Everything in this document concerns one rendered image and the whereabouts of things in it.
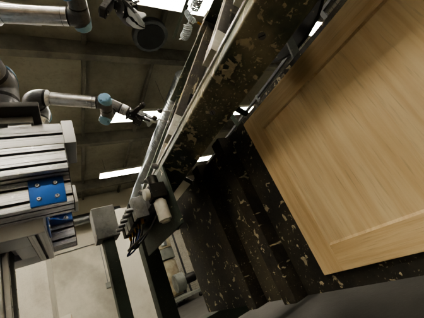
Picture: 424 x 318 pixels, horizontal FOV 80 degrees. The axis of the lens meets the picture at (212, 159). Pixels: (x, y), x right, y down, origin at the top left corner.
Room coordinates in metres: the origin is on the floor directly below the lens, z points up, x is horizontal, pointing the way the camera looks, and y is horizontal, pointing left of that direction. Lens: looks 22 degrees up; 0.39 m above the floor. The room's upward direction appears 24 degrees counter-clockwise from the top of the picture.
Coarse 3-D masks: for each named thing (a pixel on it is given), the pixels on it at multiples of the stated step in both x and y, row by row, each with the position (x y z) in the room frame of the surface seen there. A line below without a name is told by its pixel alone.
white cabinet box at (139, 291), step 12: (120, 216) 4.48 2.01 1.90; (120, 240) 4.42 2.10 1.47; (120, 252) 4.39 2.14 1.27; (132, 264) 4.48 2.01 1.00; (132, 276) 4.45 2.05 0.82; (144, 276) 4.56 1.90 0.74; (132, 288) 4.42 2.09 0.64; (144, 288) 4.53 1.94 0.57; (132, 300) 4.40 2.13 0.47; (144, 300) 4.50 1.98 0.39; (144, 312) 4.47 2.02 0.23
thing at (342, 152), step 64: (384, 0) 0.43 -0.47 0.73; (320, 64) 0.57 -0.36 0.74; (384, 64) 0.49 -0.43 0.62; (256, 128) 0.81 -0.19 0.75; (320, 128) 0.66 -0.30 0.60; (384, 128) 0.56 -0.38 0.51; (320, 192) 0.74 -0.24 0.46; (384, 192) 0.62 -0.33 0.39; (320, 256) 0.83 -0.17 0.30; (384, 256) 0.69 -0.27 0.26
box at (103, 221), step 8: (96, 208) 1.30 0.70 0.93; (104, 208) 1.32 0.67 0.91; (112, 208) 1.35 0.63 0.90; (96, 216) 1.29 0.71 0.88; (104, 216) 1.31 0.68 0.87; (112, 216) 1.34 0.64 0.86; (96, 224) 1.29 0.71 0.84; (104, 224) 1.31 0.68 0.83; (112, 224) 1.33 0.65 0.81; (96, 232) 1.28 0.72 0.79; (104, 232) 1.30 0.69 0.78; (112, 232) 1.33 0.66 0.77; (120, 232) 1.35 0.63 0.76; (96, 240) 1.31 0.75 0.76
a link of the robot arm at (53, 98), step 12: (24, 96) 1.03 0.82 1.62; (36, 96) 1.03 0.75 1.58; (48, 96) 1.06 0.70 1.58; (60, 96) 1.09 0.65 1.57; (72, 96) 1.11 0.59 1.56; (84, 96) 1.14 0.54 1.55; (96, 96) 1.17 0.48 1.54; (108, 96) 1.18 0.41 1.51; (96, 108) 1.20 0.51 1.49; (108, 108) 1.23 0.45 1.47
